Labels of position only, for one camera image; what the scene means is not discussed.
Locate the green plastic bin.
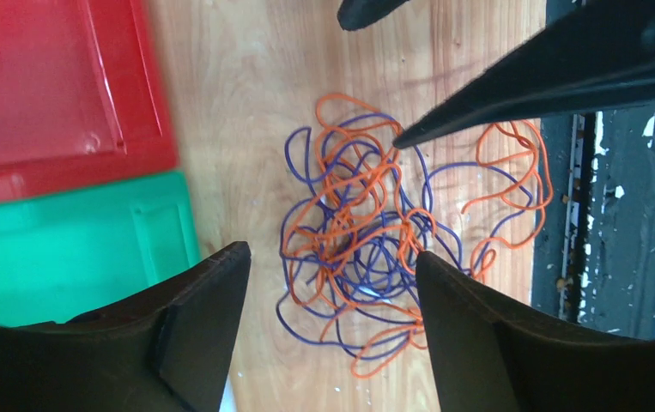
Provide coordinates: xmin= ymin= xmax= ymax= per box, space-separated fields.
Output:
xmin=0 ymin=172 xmax=201 ymax=327

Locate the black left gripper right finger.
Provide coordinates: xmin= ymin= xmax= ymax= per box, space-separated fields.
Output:
xmin=415 ymin=251 xmax=655 ymax=411

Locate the purple thin cable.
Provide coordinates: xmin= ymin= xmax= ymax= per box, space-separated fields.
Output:
xmin=274 ymin=112 xmax=535 ymax=363

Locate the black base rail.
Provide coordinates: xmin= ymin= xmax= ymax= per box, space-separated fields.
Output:
xmin=531 ymin=100 xmax=655 ymax=339

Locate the red plastic bin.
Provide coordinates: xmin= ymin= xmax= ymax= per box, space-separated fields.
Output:
xmin=0 ymin=1 xmax=178 ymax=202

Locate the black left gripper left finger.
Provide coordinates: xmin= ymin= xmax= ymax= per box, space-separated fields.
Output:
xmin=0 ymin=241 xmax=252 ymax=411

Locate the orange thin cable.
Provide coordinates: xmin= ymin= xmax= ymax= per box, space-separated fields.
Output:
xmin=280 ymin=93 xmax=555 ymax=380

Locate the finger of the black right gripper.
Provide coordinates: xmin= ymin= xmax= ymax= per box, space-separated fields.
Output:
xmin=393 ymin=0 xmax=655 ymax=148
xmin=337 ymin=0 xmax=408 ymax=31

